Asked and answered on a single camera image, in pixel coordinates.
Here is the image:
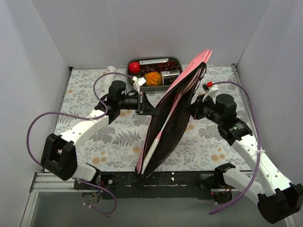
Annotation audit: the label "pink racket cover bag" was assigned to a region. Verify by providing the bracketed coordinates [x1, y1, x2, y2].
[135, 49, 212, 178]

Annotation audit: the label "white shuttlecock tube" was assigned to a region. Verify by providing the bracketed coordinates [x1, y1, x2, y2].
[100, 66, 116, 96]

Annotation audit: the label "badminton racket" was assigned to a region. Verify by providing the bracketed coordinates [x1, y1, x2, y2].
[142, 92, 184, 174]

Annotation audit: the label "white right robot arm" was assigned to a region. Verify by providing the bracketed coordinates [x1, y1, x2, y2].
[188, 94, 303, 224]

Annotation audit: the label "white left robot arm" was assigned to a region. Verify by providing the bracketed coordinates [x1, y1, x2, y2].
[41, 78, 159, 189]

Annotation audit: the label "orange flower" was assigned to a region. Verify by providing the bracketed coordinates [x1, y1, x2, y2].
[144, 72, 161, 87]

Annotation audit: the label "red apple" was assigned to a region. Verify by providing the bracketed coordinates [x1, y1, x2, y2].
[128, 61, 140, 74]

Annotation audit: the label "shiny patterned can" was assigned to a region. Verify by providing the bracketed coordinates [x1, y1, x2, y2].
[160, 70, 180, 86]

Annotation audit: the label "white label strip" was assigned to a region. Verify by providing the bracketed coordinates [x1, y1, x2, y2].
[139, 58, 169, 65]

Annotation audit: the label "dark red grapes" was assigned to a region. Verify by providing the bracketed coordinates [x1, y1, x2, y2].
[140, 61, 180, 75]

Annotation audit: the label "floral table mat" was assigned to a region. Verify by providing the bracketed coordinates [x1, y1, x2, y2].
[61, 66, 254, 172]

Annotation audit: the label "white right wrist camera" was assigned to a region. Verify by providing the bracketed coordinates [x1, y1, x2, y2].
[202, 82, 219, 102]

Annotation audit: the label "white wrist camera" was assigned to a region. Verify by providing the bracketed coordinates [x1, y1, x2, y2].
[132, 76, 146, 93]
[202, 82, 219, 102]

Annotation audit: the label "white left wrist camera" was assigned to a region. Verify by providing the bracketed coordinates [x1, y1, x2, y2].
[132, 76, 146, 93]

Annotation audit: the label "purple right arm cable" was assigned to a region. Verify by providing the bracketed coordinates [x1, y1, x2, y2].
[209, 80, 261, 215]

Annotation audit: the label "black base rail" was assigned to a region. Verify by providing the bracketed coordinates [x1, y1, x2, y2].
[73, 171, 237, 201]

